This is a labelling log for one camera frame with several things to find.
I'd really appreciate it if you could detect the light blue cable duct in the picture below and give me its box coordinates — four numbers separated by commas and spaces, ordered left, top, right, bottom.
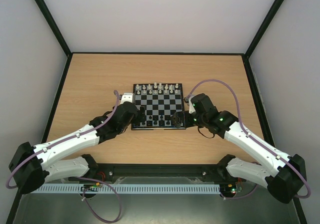
33, 184, 221, 195

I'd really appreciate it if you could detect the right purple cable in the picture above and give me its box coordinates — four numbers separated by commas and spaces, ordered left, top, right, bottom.
184, 79, 312, 200

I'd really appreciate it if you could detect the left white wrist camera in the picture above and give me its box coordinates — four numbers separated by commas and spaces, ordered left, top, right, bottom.
120, 93, 135, 104

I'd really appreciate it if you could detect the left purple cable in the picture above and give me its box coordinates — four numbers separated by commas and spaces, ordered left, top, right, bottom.
5, 90, 123, 222

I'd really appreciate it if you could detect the purple cable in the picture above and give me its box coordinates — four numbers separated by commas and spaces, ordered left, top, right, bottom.
184, 79, 312, 200
5, 90, 123, 222

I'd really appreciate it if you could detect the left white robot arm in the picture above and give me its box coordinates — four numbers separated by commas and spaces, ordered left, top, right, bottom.
8, 101, 146, 194

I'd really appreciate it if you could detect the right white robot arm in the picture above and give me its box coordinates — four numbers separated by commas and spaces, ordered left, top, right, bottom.
171, 93, 307, 204

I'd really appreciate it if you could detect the black aluminium frame rail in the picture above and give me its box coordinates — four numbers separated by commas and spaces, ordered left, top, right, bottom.
67, 163, 251, 182

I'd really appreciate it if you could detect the black and silver chessboard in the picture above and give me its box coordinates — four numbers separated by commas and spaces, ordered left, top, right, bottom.
131, 83, 185, 131

